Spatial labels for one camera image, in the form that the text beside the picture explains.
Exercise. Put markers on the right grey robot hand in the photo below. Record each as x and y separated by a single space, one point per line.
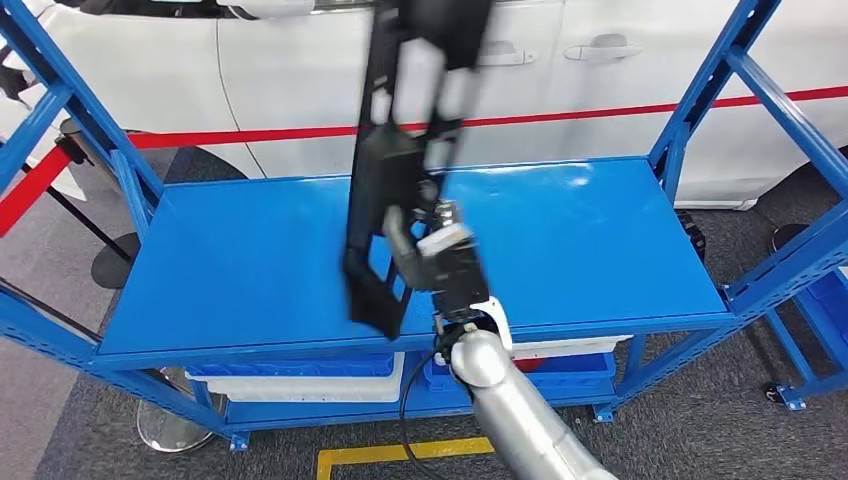
457 278

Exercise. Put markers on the black plastic panel part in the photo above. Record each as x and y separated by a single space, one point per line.
384 166

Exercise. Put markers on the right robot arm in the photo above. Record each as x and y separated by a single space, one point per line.
517 411

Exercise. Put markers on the blue metal shelf rack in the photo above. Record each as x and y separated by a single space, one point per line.
232 265

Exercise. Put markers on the blue wheeled shelf rack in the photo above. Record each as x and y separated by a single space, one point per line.
792 396

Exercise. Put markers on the red item in crate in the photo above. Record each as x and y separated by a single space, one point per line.
530 364

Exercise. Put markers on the white plastic crate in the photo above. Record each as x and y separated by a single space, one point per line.
298 391
563 346

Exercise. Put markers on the blue plastic crate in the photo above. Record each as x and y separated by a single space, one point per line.
828 311
570 378

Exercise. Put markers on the black ribbed block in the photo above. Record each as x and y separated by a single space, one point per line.
692 235

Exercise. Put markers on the red barrier belt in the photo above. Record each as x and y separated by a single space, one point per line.
26 192
265 136

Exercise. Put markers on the white car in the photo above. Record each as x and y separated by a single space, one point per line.
298 66

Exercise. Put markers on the thin black pole stand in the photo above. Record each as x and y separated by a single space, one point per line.
116 265

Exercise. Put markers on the grey stanchion with belt head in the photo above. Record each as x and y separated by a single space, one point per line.
73 142

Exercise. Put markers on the chrome stanchion post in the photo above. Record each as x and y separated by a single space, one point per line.
166 424

